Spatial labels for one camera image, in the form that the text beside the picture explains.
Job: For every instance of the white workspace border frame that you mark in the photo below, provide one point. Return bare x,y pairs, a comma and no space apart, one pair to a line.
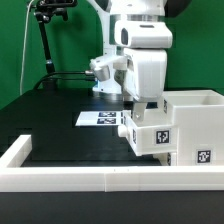
16,178

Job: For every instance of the white fiducial marker plate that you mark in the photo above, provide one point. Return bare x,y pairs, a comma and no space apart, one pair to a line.
100,118

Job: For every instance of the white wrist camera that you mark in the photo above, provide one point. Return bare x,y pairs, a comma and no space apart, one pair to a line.
101,65

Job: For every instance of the white drawer box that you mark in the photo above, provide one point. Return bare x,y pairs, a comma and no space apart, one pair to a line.
168,159
156,134

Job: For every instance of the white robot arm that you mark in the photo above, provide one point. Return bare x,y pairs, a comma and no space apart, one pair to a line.
135,40

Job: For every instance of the white drawer cabinet frame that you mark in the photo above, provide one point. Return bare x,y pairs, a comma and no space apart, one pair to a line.
199,117

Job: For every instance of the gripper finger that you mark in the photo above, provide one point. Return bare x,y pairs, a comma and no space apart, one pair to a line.
138,110

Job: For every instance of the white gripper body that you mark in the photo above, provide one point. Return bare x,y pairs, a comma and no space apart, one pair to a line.
145,76

